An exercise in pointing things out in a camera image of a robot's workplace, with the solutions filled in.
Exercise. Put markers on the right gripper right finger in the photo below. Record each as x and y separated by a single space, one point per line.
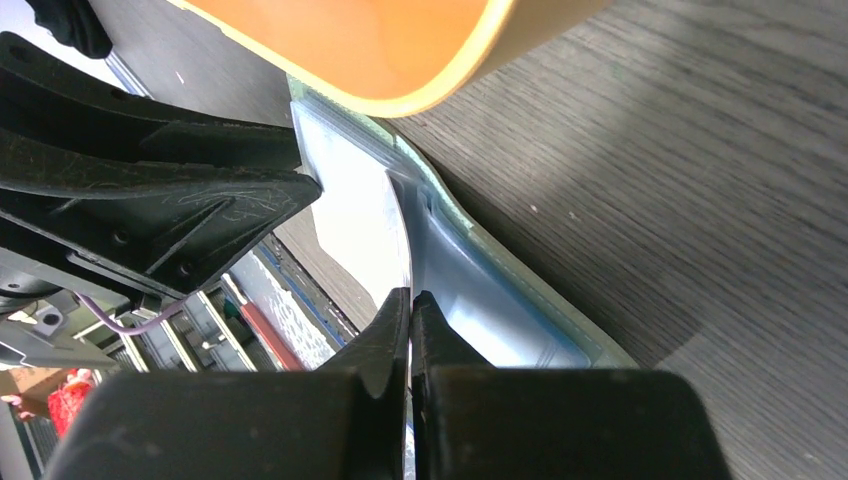
473 420

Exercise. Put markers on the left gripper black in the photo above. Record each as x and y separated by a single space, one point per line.
142 219

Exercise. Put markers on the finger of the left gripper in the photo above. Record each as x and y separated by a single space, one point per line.
63 131

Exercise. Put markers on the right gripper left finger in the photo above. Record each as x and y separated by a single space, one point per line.
343 420

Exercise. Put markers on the green card holder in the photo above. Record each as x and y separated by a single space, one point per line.
488 296

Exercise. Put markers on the white magnetic stripe card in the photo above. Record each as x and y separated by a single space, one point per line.
358 219

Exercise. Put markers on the orange oval tray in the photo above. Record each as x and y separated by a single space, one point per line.
391 58

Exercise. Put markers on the black cloth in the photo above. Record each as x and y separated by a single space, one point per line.
73 23

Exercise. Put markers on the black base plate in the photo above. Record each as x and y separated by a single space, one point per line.
312 299

